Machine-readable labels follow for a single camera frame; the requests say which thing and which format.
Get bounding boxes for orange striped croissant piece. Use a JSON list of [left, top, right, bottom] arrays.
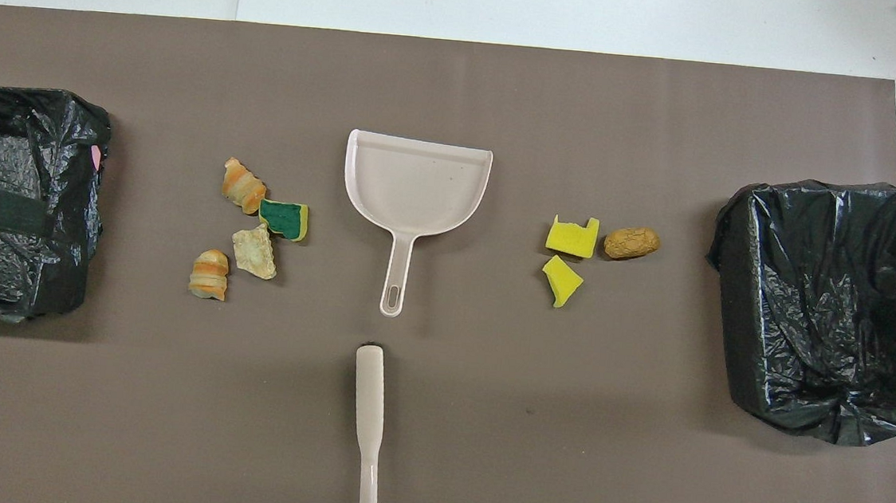
[[187, 247, 231, 302], [219, 156, 270, 216]]

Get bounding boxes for pale flaky bread piece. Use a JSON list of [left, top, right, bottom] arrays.
[[229, 221, 281, 281]]

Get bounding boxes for green yellow sponge piece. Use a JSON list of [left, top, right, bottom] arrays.
[[257, 198, 311, 243]]

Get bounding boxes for brown bread roll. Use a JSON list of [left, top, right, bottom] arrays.
[[603, 224, 662, 263]]

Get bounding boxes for notched yellow sponge piece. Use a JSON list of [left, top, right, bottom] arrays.
[[544, 214, 602, 260]]

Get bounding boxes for wedge yellow sponge piece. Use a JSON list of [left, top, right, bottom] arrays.
[[539, 254, 586, 311]]

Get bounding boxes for beige hand brush black bristles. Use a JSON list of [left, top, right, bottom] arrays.
[[344, 344, 393, 503]]

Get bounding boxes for beige plastic dustpan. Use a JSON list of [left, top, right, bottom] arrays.
[[333, 128, 496, 324]]

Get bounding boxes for black bagged bin pink spot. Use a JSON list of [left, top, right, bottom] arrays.
[[0, 84, 116, 328]]

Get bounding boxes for brown table mat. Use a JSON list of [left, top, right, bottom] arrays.
[[0, 3, 896, 503]]

